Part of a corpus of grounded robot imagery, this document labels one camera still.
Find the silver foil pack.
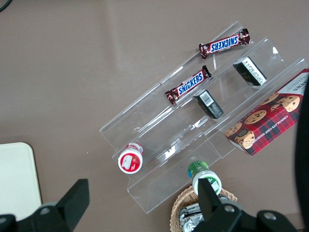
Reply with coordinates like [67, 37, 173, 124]
[180, 215, 206, 232]
[179, 203, 202, 219]

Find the green yogurt cup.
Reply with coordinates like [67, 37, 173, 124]
[187, 160, 222, 197]

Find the beige plastic tray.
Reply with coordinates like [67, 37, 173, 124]
[0, 142, 42, 222]

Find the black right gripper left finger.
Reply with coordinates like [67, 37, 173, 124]
[16, 178, 91, 232]

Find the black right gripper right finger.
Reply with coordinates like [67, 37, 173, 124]
[192, 178, 259, 232]

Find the light oval wicker basket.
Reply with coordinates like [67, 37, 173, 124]
[170, 185, 239, 232]

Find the brown Snickers bar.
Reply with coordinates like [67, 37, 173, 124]
[198, 28, 252, 60]
[164, 65, 212, 105]

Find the black looped table cable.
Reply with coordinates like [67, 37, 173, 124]
[0, 0, 12, 13]

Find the small black box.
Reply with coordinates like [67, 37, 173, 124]
[232, 56, 268, 87]
[193, 89, 225, 120]

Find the clear acrylic step display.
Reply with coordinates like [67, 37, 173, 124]
[98, 20, 309, 215]

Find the red tartan cookie box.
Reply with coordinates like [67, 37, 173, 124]
[225, 68, 309, 157]

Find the red strawberry yogurt cup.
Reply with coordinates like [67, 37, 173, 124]
[117, 142, 145, 174]

